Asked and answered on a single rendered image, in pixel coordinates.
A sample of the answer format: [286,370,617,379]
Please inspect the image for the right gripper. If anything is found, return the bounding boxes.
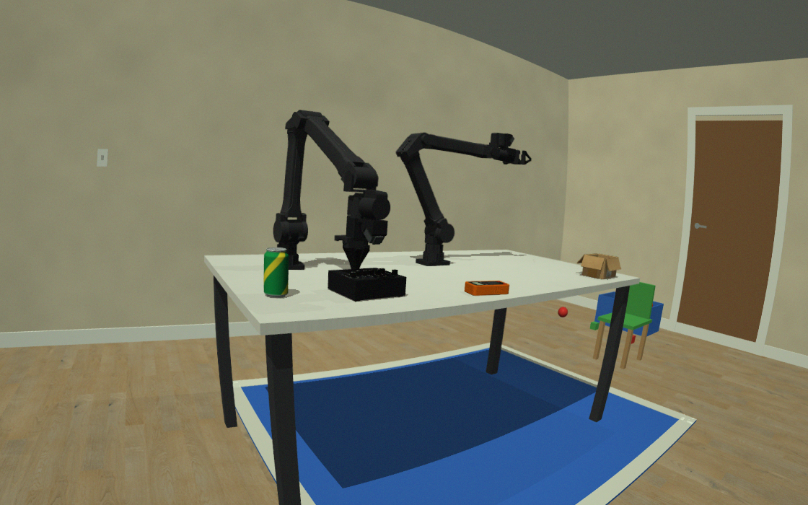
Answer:
[335,235,370,272]

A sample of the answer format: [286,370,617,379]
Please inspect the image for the orange digital multimeter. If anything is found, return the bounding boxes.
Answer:
[465,281,509,296]

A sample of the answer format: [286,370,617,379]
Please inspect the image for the green and yellow drink can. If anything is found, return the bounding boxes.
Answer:
[264,247,289,298]

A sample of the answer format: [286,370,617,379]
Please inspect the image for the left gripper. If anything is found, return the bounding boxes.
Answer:
[503,150,531,164]

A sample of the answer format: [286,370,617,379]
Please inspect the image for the brown cardboard box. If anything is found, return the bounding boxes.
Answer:
[577,253,621,279]

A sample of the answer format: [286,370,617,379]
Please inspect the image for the black lighting desk fader panel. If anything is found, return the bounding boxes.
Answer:
[328,268,407,302]

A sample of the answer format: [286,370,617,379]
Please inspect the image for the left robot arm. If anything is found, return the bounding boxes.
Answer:
[396,133,516,266]

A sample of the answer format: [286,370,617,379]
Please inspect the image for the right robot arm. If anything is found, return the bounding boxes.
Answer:
[273,110,390,270]

